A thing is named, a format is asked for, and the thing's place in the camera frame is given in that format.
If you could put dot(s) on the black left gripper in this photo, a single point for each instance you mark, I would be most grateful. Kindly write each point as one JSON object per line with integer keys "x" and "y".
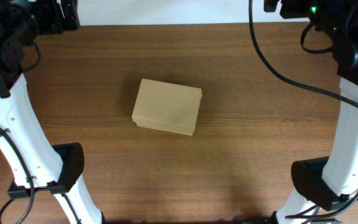
{"x": 58, "y": 23}

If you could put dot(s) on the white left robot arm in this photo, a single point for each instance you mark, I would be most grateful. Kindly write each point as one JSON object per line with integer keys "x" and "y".
{"x": 35, "y": 163}

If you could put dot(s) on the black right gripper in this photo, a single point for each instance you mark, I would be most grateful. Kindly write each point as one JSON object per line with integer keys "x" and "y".
{"x": 291, "y": 10}

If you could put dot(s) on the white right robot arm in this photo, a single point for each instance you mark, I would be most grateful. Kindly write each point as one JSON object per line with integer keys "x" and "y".
{"x": 327, "y": 186}

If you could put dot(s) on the brown cardboard box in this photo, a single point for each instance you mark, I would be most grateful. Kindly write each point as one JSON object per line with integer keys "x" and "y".
{"x": 167, "y": 107}

